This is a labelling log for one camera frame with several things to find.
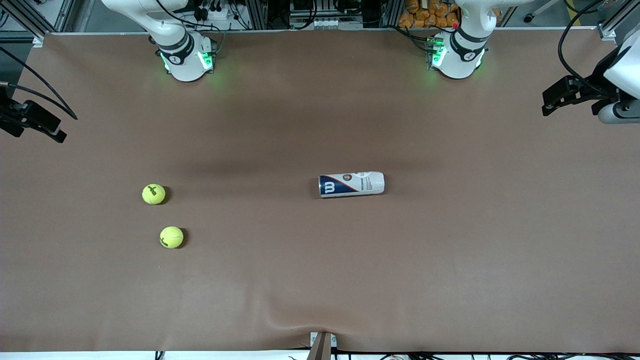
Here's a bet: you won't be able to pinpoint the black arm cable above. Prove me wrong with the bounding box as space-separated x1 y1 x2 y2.
0 46 79 121
557 0 608 96

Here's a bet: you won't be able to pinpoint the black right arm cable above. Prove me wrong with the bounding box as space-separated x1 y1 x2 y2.
0 46 79 121

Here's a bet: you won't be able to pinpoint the metal table clamp bracket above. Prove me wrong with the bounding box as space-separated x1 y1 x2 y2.
310 331 337 360

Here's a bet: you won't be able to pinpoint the office chair base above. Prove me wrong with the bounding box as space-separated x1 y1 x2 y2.
522 0 561 23

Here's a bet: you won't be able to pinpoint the aluminium frame post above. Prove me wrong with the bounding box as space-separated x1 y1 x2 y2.
597 0 640 41
0 0 56 48

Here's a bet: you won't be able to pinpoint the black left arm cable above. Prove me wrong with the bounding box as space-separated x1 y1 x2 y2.
557 0 608 96

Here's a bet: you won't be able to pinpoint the yellow Wilson tennis ball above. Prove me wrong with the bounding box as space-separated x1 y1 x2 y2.
142 183 166 206
159 226 184 250

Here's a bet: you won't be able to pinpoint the white power strip black plugs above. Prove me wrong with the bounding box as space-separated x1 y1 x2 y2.
192 0 237 22

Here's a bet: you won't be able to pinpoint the aluminium equipment rack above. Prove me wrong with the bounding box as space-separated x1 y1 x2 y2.
240 0 406 31

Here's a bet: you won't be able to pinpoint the white blue tennis ball can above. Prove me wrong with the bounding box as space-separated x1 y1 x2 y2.
318 171 386 199

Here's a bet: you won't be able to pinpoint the orange packaged goods pile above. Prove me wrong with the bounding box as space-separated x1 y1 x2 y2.
398 0 502 29

